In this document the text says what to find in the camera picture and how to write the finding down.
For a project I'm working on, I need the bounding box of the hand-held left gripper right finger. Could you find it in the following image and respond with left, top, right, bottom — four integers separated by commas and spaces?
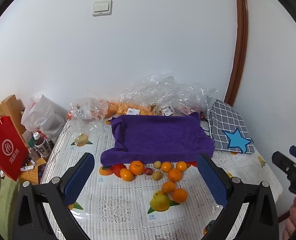
197, 154, 280, 240

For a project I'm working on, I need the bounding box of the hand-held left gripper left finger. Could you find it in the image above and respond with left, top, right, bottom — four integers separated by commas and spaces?
11, 152, 96, 240

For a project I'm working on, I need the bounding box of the large mandarin with stem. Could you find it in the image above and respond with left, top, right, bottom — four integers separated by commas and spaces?
129, 160, 145, 175

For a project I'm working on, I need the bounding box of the wooden side table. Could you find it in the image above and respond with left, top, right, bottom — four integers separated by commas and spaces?
17, 152, 48, 185

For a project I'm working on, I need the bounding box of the dark drink bottle white cap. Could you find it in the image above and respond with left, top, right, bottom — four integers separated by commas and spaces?
33, 132, 52, 158

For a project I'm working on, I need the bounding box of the fruit-print lace tablecloth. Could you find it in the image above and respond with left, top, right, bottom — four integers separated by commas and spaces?
41, 115, 284, 240

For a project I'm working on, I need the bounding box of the white and red small item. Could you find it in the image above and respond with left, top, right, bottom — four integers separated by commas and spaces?
199, 113, 211, 137

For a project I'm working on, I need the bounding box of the grey checked cloth blue star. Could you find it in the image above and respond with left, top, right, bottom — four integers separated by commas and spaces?
207, 99, 255, 155

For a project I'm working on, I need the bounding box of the purple towel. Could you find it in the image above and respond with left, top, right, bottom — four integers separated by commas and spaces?
100, 112, 215, 167

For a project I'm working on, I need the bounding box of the green cloth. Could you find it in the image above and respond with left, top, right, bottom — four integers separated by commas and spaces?
0, 177, 21, 238

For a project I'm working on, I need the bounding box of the crumpled clear plastic bag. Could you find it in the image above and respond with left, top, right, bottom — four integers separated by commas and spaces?
68, 97, 109, 134

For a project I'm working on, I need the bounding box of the white plastic bag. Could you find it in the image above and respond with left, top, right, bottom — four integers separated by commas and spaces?
21, 94, 66, 143

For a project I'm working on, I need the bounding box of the red paper bag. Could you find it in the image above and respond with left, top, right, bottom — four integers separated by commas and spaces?
0, 108, 30, 182

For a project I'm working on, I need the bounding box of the clear plastic bag of snacks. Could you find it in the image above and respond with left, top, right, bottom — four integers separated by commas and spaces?
160, 81, 222, 119

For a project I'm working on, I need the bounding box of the clear plastic bag of oranges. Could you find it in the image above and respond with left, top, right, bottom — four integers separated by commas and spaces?
105, 74, 180, 117

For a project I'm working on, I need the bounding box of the wooden chair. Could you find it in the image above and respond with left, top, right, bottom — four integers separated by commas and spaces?
0, 94, 26, 140

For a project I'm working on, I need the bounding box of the brown wooden door frame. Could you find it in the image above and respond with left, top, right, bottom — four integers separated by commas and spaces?
224, 0, 249, 108

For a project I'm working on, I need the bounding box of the white wall light switch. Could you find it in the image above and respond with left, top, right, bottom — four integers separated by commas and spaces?
92, 0, 113, 17

